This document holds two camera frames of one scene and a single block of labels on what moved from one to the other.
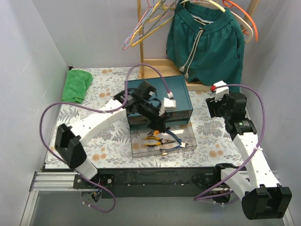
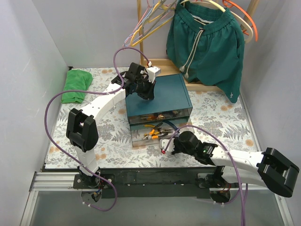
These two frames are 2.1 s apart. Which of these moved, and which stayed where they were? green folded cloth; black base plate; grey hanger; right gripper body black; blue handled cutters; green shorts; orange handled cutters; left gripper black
Moved: blue handled cutters; right gripper body black; left gripper black
Stayed: black base plate; green shorts; grey hanger; orange handled cutters; green folded cloth
